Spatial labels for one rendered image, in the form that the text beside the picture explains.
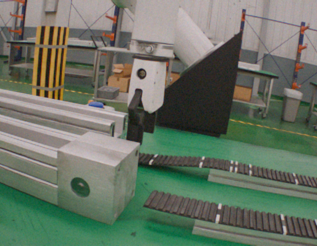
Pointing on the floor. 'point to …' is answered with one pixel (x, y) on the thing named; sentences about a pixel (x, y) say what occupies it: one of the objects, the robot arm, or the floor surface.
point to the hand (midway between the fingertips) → (141, 131)
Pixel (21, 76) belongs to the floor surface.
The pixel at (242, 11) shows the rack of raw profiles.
